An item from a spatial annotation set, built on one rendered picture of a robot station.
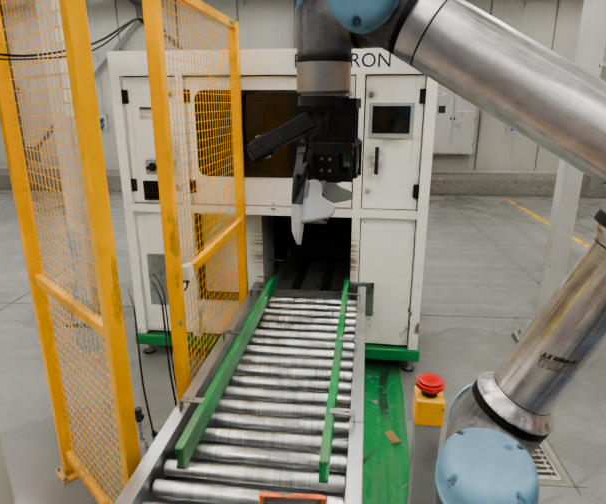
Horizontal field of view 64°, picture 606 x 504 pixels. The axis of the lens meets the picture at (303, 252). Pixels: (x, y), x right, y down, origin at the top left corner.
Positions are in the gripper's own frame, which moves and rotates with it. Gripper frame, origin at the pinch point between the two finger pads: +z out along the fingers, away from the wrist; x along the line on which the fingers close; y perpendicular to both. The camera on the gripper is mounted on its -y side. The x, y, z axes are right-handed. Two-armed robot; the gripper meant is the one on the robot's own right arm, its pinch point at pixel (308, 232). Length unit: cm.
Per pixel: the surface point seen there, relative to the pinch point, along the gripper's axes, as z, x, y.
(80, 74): -26, 40, -73
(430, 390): 46, 35, 20
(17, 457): 149, 79, -173
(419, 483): 74, 35, 19
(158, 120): -13, 87, -82
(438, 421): 54, 35, 22
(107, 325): 45, 40, -74
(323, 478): 91, 49, -9
